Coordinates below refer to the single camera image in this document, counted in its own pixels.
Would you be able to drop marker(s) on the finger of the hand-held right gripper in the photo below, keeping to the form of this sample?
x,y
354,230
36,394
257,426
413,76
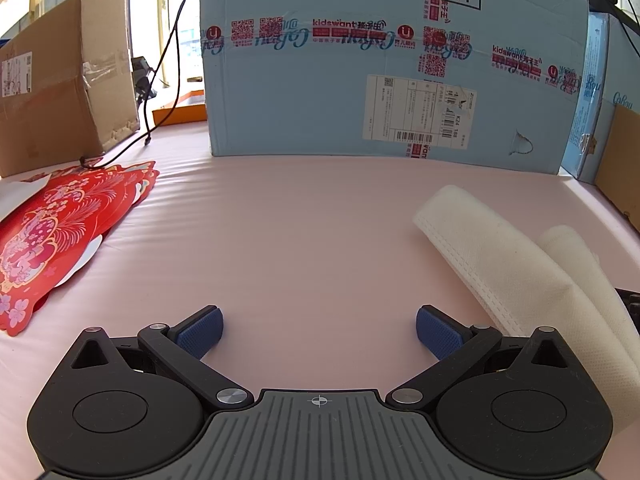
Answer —
x,y
631,310

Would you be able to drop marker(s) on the orange flat box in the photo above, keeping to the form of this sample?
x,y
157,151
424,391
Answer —
x,y
185,112

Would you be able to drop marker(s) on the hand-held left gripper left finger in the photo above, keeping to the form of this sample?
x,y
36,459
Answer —
x,y
202,330

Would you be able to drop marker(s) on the open brown cardboard box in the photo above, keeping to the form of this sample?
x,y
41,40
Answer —
x,y
622,170

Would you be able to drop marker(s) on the black power adapter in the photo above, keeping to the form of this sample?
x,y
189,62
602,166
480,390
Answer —
x,y
142,75

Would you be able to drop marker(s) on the taped brown cardboard box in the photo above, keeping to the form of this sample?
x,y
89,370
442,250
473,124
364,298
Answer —
x,y
50,110

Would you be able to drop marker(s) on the white cloth towel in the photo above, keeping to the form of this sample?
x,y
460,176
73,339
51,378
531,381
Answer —
x,y
500,260

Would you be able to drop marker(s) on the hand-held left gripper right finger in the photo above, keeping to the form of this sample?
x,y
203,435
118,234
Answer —
x,y
440,332

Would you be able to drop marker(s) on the red paper-cut decoration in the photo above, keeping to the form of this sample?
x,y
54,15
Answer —
x,y
50,240

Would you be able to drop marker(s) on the large blue cardboard box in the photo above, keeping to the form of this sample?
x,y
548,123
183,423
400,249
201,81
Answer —
x,y
300,110

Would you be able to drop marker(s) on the narrow blue cardboard box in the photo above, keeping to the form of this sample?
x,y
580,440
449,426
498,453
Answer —
x,y
595,110

